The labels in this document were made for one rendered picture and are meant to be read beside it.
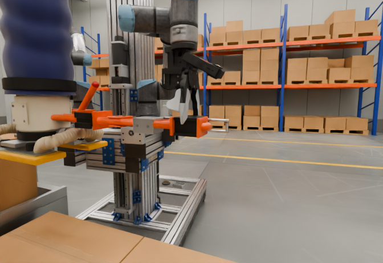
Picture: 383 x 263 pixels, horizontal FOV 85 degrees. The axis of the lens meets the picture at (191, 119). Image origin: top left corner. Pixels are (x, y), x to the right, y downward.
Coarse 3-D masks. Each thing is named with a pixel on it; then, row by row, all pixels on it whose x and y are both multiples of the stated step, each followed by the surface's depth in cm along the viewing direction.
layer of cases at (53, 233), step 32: (32, 224) 102; (64, 224) 102; (96, 224) 102; (0, 256) 81; (32, 256) 81; (64, 256) 81; (96, 256) 81; (128, 256) 81; (160, 256) 81; (192, 256) 81
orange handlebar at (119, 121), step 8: (72, 112) 94; (64, 120) 72; (72, 120) 70; (104, 120) 65; (112, 120) 64; (120, 120) 63; (128, 120) 62; (168, 120) 62; (168, 128) 58; (208, 128) 55
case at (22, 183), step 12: (0, 168) 102; (12, 168) 106; (24, 168) 112; (0, 180) 102; (12, 180) 107; (24, 180) 112; (36, 180) 118; (0, 192) 102; (12, 192) 107; (24, 192) 112; (36, 192) 118; (0, 204) 102; (12, 204) 107
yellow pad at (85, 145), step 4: (84, 140) 86; (96, 140) 86; (100, 140) 88; (64, 144) 84; (68, 144) 83; (76, 144) 81; (80, 144) 81; (84, 144) 81; (88, 144) 81; (92, 144) 81; (96, 144) 83; (100, 144) 84; (104, 144) 86; (76, 148) 81; (80, 148) 80; (84, 148) 80; (88, 148) 79; (92, 148) 81; (96, 148) 83
